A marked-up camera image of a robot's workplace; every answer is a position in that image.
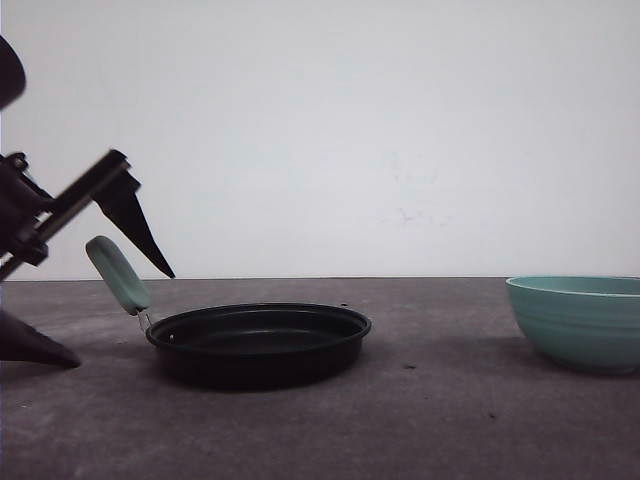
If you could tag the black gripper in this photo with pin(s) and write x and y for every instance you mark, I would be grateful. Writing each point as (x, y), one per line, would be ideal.
(30, 217)

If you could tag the black pan with green handle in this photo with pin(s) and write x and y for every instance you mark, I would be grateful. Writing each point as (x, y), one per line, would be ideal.
(255, 346)

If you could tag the teal ceramic bowl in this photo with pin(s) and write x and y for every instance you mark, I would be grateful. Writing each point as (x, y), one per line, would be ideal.
(587, 323)

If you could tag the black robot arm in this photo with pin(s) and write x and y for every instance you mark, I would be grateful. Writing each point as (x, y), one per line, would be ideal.
(7, 70)

